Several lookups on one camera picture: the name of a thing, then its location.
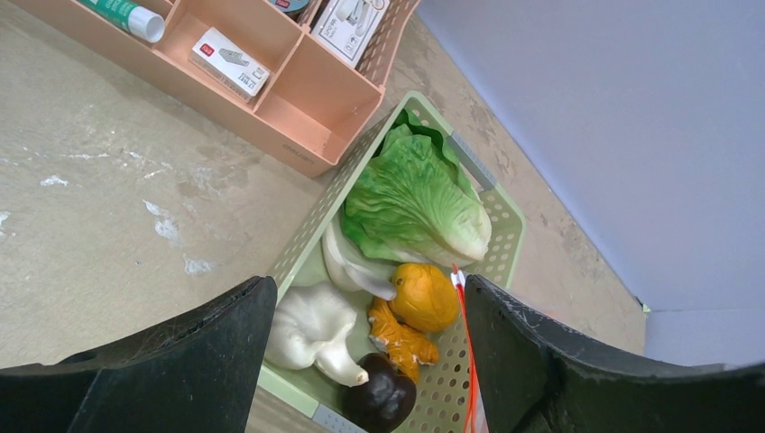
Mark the clear zip top bag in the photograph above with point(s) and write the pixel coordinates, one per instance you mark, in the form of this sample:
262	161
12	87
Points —
475	415

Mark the green white glue stick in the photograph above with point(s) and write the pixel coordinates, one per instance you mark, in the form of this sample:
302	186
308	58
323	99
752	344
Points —
135	19

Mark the fake orange ginger root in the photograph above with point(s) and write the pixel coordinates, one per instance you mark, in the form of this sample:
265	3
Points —
406	347

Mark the fake yellow lemon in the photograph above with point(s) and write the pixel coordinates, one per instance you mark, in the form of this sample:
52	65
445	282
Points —
425	299

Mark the fake napa cabbage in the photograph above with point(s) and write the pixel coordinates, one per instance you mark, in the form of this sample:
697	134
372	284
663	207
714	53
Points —
413	203

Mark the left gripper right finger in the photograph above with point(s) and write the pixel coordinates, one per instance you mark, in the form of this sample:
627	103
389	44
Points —
539	375

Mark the white staples box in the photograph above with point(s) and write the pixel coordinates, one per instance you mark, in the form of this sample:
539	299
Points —
228	64

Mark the fake white garlic bulb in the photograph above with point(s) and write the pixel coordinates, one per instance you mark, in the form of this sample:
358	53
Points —
310	327

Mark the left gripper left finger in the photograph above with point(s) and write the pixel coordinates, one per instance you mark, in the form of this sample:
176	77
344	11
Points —
197	372

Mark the fake dark purple plum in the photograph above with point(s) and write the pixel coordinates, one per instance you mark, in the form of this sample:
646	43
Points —
384	402

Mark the fake white bok choy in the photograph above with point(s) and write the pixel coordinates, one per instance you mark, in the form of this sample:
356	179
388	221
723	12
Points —
350	270

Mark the white packaged item card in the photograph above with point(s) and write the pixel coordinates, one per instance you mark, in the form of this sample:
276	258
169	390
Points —
346	27

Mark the pink plastic file organizer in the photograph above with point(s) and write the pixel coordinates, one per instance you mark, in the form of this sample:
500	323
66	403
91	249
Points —
313	104

